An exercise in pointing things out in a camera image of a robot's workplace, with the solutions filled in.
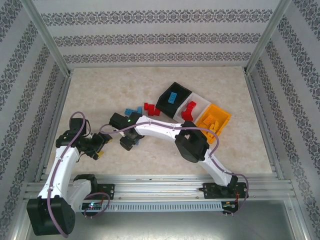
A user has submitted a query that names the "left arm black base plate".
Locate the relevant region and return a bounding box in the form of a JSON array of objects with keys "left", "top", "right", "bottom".
[{"left": 94, "top": 183, "right": 116, "bottom": 201}]

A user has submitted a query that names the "slotted grey cable duct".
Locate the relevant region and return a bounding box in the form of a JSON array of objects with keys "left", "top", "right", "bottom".
[{"left": 74, "top": 201, "right": 223, "bottom": 213}]

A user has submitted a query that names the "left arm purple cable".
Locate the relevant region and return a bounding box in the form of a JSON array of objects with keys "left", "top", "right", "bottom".
[{"left": 46, "top": 111, "right": 112, "bottom": 238}]

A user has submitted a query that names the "yellow plastic bin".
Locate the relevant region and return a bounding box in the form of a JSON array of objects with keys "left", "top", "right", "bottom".
[{"left": 194, "top": 103, "right": 232, "bottom": 145}]

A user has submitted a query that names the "black plastic bin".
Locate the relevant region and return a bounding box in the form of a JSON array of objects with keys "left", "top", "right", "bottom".
[{"left": 155, "top": 81, "right": 194, "bottom": 119}]

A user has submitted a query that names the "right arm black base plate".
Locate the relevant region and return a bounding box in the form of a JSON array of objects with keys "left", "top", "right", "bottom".
[{"left": 201, "top": 181, "right": 249, "bottom": 200}]

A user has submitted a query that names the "aluminium frame post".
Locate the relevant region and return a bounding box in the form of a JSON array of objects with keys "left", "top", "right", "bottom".
[
  {"left": 19, "top": 0, "right": 72, "bottom": 77},
  {"left": 244, "top": 0, "right": 300, "bottom": 75}
]

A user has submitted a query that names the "aluminium side rail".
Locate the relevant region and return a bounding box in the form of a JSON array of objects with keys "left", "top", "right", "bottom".
[
  {"left": 243, "top": 71, "right": 286, "bottom": 181},
  {"left": 33, "top": 72, "right": 73, "bottom": 183}
]

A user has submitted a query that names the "aluminium mounting rail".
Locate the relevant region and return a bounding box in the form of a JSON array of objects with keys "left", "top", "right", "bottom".
[{"left": 23, "top": 174, "right": 296, "bottom": 202}]

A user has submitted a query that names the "white plastic bin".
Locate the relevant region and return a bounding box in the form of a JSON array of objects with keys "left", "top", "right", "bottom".
[{"left": 173, "top": 92, "right": 212, "bottom": 123}]

